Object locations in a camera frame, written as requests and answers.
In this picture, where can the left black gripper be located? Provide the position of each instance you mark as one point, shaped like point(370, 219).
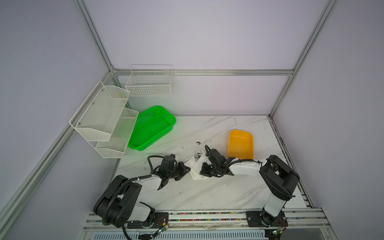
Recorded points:
point(183, 168)

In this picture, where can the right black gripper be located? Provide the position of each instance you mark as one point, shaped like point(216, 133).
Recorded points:
point(203, 171)

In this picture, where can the white paper napkin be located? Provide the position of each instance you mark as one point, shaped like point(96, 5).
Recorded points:
point(196, 166)

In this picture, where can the white wire wall basket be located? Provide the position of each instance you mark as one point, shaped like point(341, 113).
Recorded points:
point(150, 80)

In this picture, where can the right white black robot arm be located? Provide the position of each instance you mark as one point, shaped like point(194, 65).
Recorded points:
point(280, 178)

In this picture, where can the upper white mesh shelf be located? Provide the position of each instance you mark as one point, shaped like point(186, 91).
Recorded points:
point(96, 119)

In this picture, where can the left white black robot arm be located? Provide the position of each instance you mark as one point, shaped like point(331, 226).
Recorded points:
point(119, 205)

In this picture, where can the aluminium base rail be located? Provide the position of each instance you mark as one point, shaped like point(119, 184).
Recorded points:
point(300, 224)

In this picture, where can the silver spoon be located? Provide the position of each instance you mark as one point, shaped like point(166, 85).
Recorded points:
point(197, 156)

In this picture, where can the yellow plastic tray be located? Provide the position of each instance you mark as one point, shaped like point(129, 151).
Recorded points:
point(241, 145)

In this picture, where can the green plastic basket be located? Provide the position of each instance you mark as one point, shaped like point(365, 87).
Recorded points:
point(151, 125)

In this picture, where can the white mesh shelf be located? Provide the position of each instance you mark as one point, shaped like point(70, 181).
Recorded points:
point(96, 119)
point(116, 147)

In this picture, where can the lower white mesh shelf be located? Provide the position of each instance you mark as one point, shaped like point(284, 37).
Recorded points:
point(116, 147)

